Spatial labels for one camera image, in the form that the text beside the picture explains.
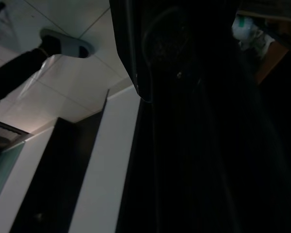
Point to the dark framed grille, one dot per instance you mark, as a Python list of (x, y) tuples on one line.
[(4, 136)]

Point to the green tinted glass panel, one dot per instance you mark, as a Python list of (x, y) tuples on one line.
[(2, 165)]

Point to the dark door panel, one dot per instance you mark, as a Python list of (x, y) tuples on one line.
[(55, 170)]

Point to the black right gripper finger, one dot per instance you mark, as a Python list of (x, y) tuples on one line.
[(131, 48)]

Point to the grey slipper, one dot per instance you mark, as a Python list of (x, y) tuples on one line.
[(72, 46)]

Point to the brown wooden furniture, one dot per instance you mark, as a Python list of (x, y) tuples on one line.
[(271, 60)]

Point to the person's leg in black trousers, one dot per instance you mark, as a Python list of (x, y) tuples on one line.
[(12, 72)]

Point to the white plastic bag green print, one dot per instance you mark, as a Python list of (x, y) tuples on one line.
[(247, 29)]

